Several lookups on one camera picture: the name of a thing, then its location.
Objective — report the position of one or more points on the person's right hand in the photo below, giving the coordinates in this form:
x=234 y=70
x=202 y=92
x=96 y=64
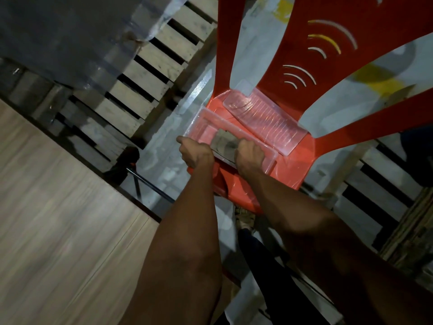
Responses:
x=249 y=158

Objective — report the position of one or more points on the person's left hand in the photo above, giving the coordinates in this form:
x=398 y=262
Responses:
x=195 y=154

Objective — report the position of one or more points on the person's right fingers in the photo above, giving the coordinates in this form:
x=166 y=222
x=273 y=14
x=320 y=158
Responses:
x=249 y=147

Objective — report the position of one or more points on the person's left fingers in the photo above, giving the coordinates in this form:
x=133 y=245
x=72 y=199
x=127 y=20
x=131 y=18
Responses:
x=184 y=141

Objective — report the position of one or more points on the grey block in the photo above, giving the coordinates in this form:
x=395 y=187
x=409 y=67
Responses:
x=224 y=144

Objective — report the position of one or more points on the person's right forearm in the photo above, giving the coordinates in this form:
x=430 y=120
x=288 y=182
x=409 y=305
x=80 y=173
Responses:
x=314 y=240

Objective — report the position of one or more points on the person's left forearm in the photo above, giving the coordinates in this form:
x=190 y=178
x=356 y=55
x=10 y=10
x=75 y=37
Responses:
x=189 y=240

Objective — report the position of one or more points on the clear plastic container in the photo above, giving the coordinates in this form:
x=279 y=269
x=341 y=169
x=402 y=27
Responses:
x=203 y=126

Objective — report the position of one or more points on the clear plastic lid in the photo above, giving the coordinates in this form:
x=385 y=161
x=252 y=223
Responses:
x=265 y=120

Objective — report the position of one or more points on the black metal rod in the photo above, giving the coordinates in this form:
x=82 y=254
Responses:
x=150 y=186

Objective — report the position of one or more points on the person's shoe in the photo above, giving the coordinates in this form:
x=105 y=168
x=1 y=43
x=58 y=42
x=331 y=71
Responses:
x=245 y=218

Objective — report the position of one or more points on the wooden pallet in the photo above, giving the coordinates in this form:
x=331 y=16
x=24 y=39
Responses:
x=135 y=87
x=379 y=186

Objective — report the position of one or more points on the red plastic chair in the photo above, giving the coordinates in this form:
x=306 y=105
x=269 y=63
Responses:
x=304 y=64

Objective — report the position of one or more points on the person's dark trouser leg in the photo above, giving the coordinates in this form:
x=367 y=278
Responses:
x=277 y=284

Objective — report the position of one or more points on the plastic-wrapped grey bundle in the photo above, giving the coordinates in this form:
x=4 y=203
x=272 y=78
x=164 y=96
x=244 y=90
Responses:
x=64 y=33

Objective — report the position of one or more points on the stack of flat cardboard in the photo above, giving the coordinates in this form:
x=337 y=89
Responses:
x=411 y=233

